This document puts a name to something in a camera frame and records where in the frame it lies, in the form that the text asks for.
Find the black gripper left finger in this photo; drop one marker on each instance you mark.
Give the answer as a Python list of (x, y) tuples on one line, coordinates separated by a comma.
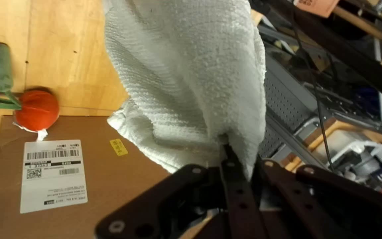
[(169, 200)]

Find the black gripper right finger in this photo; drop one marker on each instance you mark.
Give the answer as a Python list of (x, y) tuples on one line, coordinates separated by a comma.
[(315, 204)]

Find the white terry towel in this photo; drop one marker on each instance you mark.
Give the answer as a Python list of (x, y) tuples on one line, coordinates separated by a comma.
[(191, 80)]

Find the orange plush toy green leaves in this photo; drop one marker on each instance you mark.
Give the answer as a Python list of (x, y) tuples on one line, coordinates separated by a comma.
[(36, 108)]

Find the cardboard box with shipping label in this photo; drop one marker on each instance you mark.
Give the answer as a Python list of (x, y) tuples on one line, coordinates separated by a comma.
[(112, 194)]

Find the wooden top grey workbench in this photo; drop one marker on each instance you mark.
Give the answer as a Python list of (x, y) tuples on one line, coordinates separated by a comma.
[(288, 98)]

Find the black vertical pole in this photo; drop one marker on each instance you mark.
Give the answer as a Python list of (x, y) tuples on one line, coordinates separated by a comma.
[(354, 48)]

